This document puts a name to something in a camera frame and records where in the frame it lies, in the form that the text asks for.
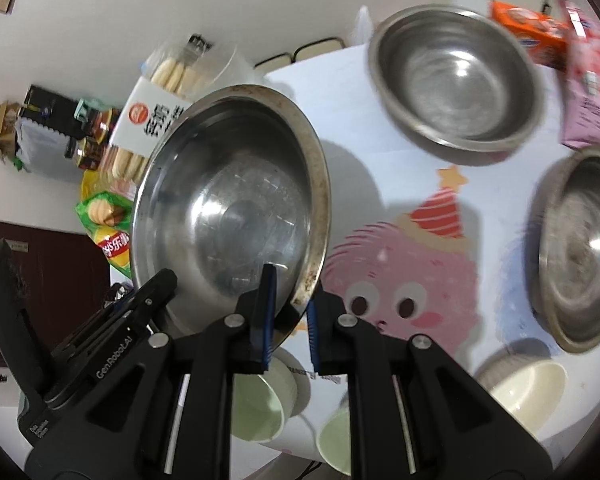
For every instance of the mint green lid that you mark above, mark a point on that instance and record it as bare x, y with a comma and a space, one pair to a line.
86, 109

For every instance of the green chips bag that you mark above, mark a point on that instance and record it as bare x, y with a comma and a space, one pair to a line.
107, 230

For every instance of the dark brown cabinet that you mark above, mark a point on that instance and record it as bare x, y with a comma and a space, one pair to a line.
50, 260

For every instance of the scuffed steel bowl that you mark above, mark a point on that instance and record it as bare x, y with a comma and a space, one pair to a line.
580, 260

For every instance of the cream ceramic bowl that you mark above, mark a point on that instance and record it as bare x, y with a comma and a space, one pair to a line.
525, 390

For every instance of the golden snack packet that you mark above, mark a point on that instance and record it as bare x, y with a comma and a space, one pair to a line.
5, 132

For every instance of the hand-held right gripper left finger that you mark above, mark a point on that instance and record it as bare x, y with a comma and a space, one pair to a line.
266, 310

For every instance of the black packet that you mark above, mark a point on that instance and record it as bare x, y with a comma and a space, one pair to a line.
45, 102

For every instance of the amber glass jar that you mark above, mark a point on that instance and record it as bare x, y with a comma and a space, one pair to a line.
94, 154
105, 124

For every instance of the yellow packet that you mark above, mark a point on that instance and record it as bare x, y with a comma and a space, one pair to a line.
94, 185

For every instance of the white-sleeved biscuit tray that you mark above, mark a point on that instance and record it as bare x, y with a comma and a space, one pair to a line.
150, 110

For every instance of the large stained steel bowl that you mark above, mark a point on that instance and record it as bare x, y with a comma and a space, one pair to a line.
230, 200

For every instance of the clean steel bowl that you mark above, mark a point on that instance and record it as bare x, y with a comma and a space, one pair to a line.
455, 85

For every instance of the pale green cup centre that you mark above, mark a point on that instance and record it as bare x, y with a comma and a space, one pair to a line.
335, 440

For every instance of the orange snack box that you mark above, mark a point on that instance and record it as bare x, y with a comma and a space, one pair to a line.
530, 30

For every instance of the black-framed chair back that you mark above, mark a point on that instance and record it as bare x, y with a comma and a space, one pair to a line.
274, 61
317, 49

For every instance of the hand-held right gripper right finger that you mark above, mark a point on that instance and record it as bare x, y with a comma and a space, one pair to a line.
314, 335

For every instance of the pink snack box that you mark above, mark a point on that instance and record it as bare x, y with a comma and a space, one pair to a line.
592, 95

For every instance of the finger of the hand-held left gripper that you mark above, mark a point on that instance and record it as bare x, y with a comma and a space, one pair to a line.
140, 300

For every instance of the light green bowl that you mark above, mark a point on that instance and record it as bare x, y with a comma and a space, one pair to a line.
257, 405

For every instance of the grey foil bag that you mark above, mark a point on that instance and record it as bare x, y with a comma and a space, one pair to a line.
45, 152

